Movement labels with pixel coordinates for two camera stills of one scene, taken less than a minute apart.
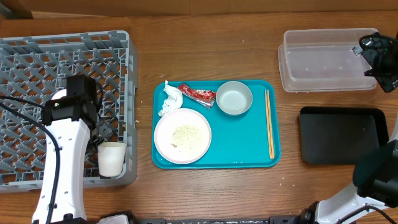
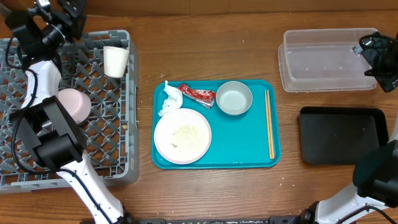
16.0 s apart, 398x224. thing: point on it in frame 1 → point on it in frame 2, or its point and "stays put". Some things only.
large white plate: x=182 y=135 stays put
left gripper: x=109 y=130 → x=75 y=22
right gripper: x=382 y=58 stays put
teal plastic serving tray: x=239 y=142 stays put
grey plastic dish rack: x=32 y=68 stays put
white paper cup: x=111 y=156 → x=115 y=61
